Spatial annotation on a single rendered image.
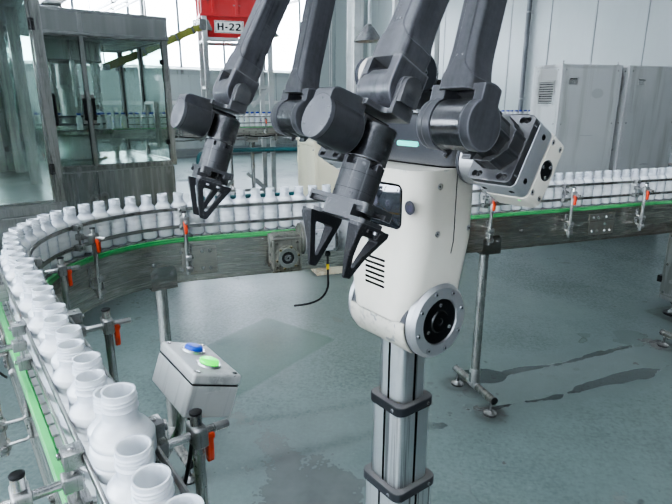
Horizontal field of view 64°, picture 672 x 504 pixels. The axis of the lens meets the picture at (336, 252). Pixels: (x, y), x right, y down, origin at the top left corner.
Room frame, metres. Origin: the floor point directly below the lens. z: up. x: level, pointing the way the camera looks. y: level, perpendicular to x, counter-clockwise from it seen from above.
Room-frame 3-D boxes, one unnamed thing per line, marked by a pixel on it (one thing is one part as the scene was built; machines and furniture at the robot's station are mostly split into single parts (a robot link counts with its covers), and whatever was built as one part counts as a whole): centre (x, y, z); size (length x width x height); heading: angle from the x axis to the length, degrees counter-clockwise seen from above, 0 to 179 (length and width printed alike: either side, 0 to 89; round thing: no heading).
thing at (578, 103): (6.22, -2.67, 0.96); 0.82 x 0.50 x 1.91; 109
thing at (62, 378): (0.71, 0.38, 1.08); 0.06 x 0.06 x 0.17
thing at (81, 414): (0.61, 0.32, 1.08); 0.06 x 0.06 x 0.17
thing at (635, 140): (6.50, -3.52, 0.96); 0.82 x 0.50 x 1.91; 109
